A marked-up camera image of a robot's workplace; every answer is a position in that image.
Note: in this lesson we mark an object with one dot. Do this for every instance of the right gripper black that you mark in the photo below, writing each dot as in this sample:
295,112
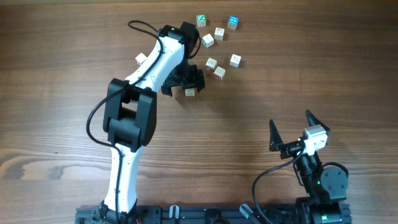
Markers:
290,150

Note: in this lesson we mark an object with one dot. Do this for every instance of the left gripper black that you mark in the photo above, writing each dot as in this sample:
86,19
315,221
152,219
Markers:
198,81

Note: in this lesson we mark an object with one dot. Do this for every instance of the white block number four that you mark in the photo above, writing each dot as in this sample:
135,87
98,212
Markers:
190,92

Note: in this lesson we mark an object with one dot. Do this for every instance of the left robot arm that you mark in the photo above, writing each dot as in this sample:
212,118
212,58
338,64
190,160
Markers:
130,114

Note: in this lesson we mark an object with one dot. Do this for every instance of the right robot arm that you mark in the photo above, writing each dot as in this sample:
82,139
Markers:
325,183

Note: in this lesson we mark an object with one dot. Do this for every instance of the white block red side upper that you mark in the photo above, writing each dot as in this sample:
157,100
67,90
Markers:
211,64

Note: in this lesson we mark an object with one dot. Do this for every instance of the white block red side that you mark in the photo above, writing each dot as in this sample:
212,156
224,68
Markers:
219,73
211,64

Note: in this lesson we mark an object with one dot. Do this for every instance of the white block red side lower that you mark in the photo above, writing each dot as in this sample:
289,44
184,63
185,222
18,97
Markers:
219,73

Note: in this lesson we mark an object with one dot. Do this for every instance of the plain white block left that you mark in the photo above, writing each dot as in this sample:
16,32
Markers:
140,59

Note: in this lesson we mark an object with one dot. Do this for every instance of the white block teal side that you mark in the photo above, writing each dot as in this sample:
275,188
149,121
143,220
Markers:
208,40

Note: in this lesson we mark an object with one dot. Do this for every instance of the white block far right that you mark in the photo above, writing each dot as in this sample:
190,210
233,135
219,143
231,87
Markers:
235,60

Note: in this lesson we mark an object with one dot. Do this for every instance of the plain block with drawing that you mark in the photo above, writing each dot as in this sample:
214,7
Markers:
219,33

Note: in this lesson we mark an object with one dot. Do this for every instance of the green letter block top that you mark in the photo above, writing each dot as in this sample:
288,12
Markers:
201,20

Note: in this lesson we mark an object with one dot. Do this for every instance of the blue block top right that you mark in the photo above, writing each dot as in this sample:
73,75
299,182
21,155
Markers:
233,22

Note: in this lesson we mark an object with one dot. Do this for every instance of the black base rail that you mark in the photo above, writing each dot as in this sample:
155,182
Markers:
277,213

